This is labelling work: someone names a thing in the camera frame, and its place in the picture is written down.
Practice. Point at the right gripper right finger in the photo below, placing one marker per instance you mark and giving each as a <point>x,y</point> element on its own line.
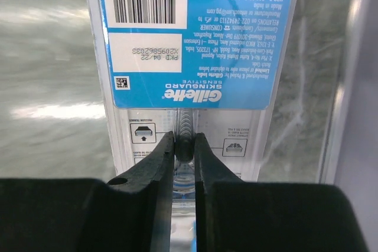
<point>235,215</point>

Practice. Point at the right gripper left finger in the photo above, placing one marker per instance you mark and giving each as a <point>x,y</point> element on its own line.
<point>131,212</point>

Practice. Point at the blue razor blister pack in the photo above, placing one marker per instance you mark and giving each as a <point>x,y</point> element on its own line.
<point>188,67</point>

